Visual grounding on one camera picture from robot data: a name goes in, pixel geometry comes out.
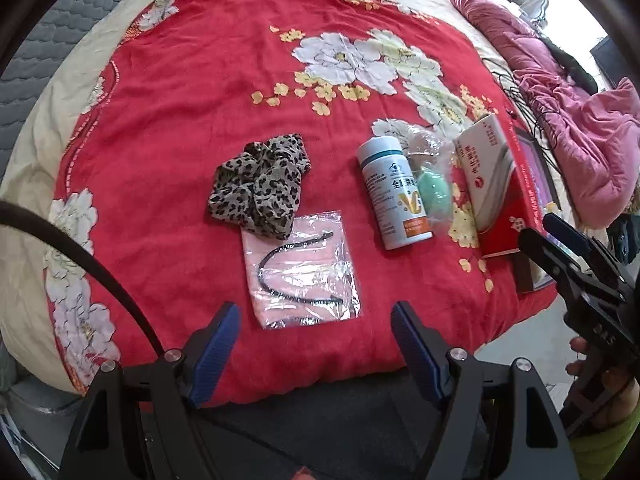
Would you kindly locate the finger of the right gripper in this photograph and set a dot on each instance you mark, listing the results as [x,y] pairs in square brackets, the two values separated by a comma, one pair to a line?
[552,259]
[567,235]

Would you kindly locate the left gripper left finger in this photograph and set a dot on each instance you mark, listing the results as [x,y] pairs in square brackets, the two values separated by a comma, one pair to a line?
[140,422]

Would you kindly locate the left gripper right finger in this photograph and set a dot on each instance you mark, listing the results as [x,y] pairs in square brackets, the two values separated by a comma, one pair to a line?
[499,414]

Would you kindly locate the green sponge egg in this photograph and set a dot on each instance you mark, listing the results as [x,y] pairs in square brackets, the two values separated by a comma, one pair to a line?
[435,192]

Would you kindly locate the right hand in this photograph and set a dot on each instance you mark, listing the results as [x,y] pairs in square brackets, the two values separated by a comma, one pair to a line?
[599,399]

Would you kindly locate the red tissue box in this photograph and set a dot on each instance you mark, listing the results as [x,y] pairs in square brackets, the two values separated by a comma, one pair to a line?
[500,186]

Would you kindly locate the pink quilt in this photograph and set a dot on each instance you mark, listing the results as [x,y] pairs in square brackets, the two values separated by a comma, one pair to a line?
[594,139]

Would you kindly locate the clear crumpled plastic bag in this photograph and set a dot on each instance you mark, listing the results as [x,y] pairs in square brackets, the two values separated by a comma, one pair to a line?
[424,147]

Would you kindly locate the white supplement bottle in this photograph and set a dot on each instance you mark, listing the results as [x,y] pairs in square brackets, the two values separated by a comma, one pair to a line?
[393,192]

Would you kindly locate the black television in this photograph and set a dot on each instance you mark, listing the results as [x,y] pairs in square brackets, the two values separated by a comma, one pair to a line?
[610,61]

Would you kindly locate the pink mask in bag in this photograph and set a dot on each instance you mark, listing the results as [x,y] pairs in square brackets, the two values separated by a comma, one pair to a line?
[307,279]

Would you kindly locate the leopard print scrunchie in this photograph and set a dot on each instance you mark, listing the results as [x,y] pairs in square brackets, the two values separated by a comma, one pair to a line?
[260,189]

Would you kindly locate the red floral blanket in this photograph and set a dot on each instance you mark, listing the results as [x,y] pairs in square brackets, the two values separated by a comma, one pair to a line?
[192,84]

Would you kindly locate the beige bed sheet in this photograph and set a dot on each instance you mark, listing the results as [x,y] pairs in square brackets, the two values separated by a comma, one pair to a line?
[26,328]

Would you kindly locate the grey quilted headboard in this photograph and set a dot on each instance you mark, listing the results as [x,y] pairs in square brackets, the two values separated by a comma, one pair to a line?
[37,59]

